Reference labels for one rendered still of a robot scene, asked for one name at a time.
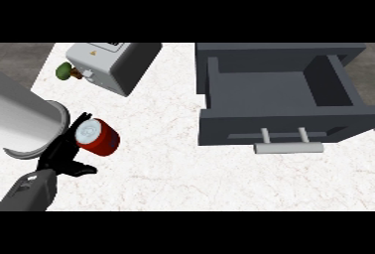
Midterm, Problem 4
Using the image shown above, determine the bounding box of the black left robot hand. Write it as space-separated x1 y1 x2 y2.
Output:
35 111 98 178

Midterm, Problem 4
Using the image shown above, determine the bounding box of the red can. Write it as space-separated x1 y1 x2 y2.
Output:
73 117 120 157

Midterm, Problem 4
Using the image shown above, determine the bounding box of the dark grey drawer front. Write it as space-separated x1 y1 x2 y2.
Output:
196 104 375 155

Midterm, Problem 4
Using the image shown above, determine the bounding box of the large pale grey cylinder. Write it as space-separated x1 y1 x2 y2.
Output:
0 70 72 161

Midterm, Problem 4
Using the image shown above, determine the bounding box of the green vegetable with brown stem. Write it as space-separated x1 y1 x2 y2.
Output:
54 62 85 81

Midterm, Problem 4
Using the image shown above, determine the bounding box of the white and grey box appliance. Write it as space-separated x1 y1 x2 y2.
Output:
64 43 163 97

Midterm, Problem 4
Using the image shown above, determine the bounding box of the dark grey cabinet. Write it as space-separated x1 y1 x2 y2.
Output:
194 43 375 112

